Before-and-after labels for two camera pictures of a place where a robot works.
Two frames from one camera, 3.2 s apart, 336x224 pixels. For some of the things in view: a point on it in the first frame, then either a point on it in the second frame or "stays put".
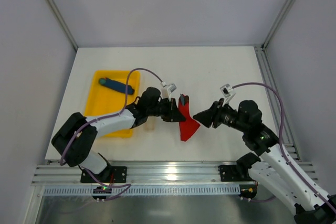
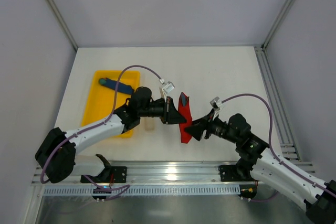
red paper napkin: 189,126 stays put
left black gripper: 171,109 stays put
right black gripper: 215,114 → 208,126
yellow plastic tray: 104,100 stays put
